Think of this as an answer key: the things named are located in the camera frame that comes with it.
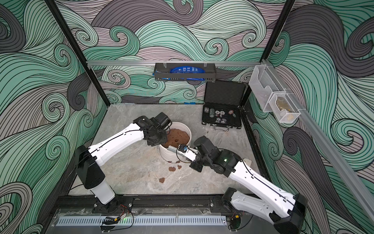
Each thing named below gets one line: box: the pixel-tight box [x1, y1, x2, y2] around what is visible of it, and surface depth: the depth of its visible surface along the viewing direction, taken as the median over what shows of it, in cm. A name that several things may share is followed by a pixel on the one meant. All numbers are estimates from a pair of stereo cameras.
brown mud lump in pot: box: [161, 128, 190, 148], surface depth 89 cm
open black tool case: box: [201, 79, 246, 132], surface depth 112 cm
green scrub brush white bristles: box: [166, 145, 178, 154], surface depth 70 cm
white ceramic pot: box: [157, 121, 193, 164], surface depth 89 cm
